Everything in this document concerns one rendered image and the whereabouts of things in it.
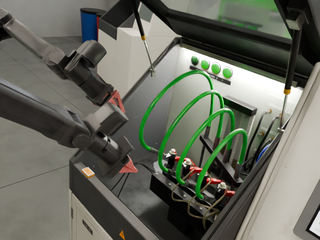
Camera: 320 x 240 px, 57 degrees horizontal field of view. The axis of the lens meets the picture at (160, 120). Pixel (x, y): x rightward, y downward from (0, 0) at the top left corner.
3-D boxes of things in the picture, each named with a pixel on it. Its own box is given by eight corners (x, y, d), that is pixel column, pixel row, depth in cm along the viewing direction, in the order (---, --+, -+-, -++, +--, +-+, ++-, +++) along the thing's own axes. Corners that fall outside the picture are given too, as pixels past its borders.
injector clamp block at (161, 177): (147, 202, 126) (151, 173, 119) (164, 193, 133) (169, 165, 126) (208, 257, 105) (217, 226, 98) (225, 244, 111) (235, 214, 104)
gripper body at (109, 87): (103, 85, 93) (85, 68, 89) (115, 88, 84) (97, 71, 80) (89, 100, 91) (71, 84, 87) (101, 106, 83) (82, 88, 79)
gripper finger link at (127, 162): (147, 171, 81) (125, 155, 75) (129, 190, 81) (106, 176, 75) (137, 158, 86) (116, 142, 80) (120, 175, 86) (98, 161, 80)
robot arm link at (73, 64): (58, 71, 82) (65, 71, 78) (74, 53, 84) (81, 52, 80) (76, 87, 86) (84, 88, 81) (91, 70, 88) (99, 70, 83)
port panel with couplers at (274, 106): (243, 165, 121) (265, 95, 107) (247, 162, 123) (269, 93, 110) (271, 182, 113) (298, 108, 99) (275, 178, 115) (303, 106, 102)
